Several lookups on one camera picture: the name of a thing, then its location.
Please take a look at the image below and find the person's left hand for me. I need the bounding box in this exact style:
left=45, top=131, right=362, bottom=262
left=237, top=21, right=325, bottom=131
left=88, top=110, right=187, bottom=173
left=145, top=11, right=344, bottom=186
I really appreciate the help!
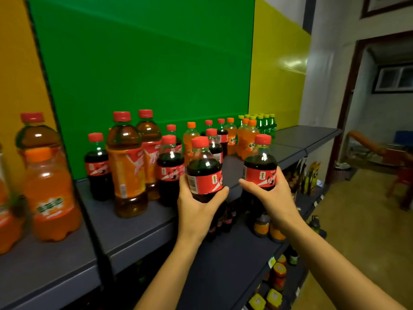
left=176, top=174, right=230, bottom=245

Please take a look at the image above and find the person's right hand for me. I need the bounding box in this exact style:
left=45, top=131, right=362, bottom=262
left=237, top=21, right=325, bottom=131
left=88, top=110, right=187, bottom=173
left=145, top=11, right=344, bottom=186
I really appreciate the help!
left=238, top=167, right=305, bottom=235

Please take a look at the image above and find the group of dark cola bottles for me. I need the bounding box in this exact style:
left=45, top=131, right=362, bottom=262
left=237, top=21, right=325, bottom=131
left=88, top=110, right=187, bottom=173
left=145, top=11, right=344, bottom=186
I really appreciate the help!
left=157, top=118, right=229, bottom=208

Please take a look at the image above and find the red-capped black cola bottle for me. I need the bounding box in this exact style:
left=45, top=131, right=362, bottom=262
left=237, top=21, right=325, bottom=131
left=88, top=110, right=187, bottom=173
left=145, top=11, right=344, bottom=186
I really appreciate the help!
left=241, top=133, right=278, bottom=223
left=187, top=136, right=228, bottom=231
left=84, top=132, right=114, bottom=202

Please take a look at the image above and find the cluster of green soda bottles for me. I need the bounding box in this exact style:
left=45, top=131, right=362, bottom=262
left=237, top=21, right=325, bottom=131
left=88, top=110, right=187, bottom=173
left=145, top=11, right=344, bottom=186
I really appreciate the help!
left=238, top=113, right=277, bottom=143

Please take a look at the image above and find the person's right forearm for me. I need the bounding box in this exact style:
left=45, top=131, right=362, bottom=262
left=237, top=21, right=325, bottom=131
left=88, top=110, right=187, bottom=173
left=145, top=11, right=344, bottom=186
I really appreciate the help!
left=284, top=219, right=407, bottom=310

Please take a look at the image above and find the person's left forearm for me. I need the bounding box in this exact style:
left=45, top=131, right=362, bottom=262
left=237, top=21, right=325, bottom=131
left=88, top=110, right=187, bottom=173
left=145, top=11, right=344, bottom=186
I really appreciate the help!
left=134, top=235, right=202, bottom=310

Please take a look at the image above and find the orange-label jar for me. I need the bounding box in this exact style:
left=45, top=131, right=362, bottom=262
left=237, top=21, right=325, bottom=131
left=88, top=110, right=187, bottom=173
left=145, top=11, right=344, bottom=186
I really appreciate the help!
left=253, top=212, right=271, bottom=238
left=268, top=221, right=287, bottom=243

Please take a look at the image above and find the dark waste basket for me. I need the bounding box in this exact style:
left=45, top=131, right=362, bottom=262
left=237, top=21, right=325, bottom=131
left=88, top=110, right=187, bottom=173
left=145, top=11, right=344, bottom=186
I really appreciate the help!
left=331, top=161, right=357, bottom=184

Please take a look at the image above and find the yellow-lidded dark jar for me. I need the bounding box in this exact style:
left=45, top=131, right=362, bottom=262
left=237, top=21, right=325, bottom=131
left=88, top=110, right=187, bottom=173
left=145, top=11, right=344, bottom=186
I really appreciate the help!
left=248, top=293, right=267, bottom=310
left=266, top=288, right=283, bottom=310

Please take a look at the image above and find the brown wooden armchair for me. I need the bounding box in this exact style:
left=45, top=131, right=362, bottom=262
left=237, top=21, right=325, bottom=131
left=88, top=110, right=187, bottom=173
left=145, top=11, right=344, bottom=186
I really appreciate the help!
left=347, top=130, right=413, bottom=167

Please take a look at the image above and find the red stool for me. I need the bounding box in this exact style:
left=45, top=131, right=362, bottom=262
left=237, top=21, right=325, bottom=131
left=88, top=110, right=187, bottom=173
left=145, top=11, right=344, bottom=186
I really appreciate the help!
left=385, top=166, right=413, bottom=211

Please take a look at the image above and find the blue chair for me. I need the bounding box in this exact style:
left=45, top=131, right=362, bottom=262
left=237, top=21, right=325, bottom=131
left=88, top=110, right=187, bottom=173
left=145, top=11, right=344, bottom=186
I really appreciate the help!
left=393, top=130, right=413, bottom=148

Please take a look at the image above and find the yellow backing board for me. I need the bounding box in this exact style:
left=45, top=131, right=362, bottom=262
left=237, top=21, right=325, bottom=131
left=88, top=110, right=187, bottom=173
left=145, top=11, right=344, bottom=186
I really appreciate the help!
left=247, top=0, right=312, bottom=130

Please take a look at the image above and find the white framed window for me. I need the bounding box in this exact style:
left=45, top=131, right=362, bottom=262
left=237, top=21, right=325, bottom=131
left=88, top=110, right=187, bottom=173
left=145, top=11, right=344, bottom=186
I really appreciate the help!
left=372, top=62, right=413, bottom=95

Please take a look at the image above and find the dark framed picture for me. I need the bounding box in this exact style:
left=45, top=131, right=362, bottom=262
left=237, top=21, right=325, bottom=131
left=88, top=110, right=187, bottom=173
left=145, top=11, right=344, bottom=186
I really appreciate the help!
left=361, top=0, right=413, bottom=19

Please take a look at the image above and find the orange backing board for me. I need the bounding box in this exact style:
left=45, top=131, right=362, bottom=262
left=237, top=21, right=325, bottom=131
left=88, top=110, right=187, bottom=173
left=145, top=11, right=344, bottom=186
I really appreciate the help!
left=0, top=0, right=60, bottom=194

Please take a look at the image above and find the brown door frame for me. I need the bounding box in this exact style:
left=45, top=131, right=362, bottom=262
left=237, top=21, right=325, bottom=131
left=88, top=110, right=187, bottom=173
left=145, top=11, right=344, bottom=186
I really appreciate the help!
left=325, top=30, right=413, bottom=186

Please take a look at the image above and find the dark shelf end post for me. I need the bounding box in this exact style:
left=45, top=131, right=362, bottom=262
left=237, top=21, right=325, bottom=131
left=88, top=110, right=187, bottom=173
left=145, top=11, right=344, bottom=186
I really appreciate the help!
left=302, top=0, right=317, bottom=35

